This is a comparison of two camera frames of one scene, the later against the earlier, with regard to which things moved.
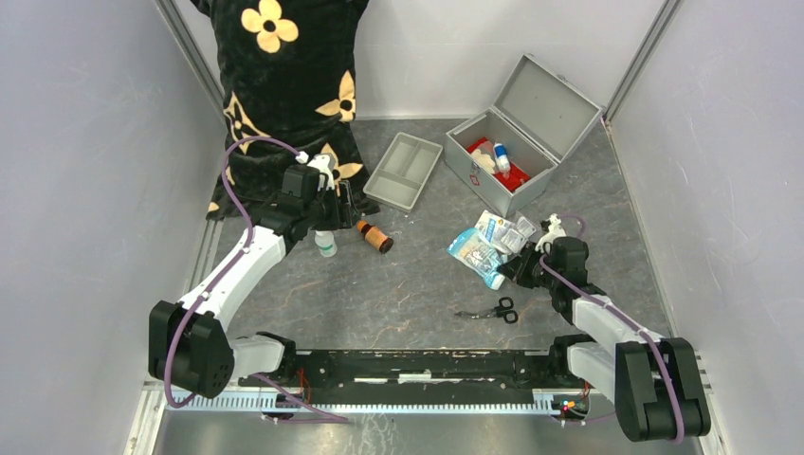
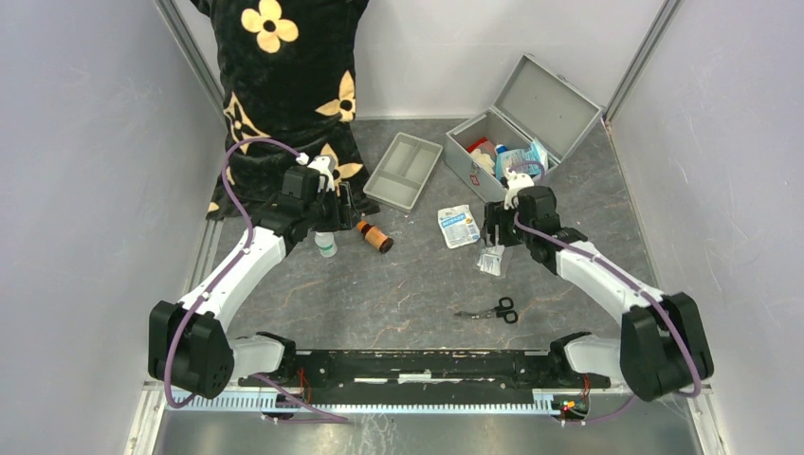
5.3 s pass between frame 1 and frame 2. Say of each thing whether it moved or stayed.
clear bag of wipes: moved
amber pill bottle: stayed
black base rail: stayed
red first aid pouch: moved
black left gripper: stayed
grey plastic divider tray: stayed
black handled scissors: stayed
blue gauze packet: moved
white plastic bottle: stayed
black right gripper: moved
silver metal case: stayed
